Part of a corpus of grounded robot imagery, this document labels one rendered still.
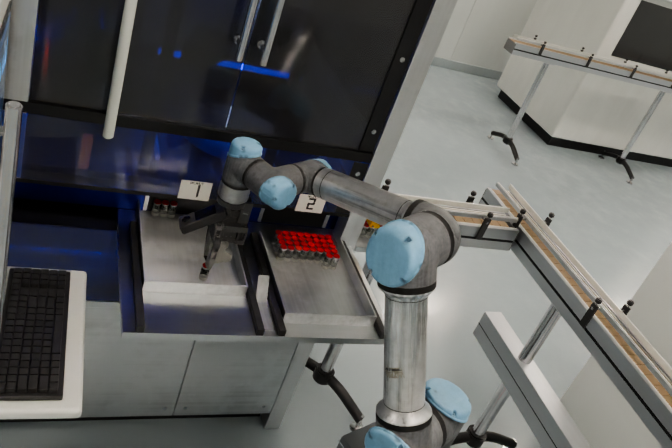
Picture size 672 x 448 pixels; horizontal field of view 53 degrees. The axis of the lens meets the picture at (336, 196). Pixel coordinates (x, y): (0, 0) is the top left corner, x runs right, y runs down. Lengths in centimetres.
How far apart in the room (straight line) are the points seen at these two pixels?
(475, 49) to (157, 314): 628
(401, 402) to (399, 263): 30
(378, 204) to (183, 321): 55
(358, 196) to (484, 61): 629
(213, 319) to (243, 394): 83
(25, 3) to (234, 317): 85
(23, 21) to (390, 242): 93
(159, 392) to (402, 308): 126
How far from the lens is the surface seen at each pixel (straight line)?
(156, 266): 179
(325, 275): 193
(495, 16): 754
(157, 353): 225
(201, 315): 168
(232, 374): 238
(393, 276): 126
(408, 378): 137
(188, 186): 184
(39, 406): 155
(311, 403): 281
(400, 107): 187
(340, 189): 151
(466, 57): 758
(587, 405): 318
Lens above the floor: 200
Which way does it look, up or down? 29 degrees down
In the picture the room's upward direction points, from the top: 21 degrees clockwise
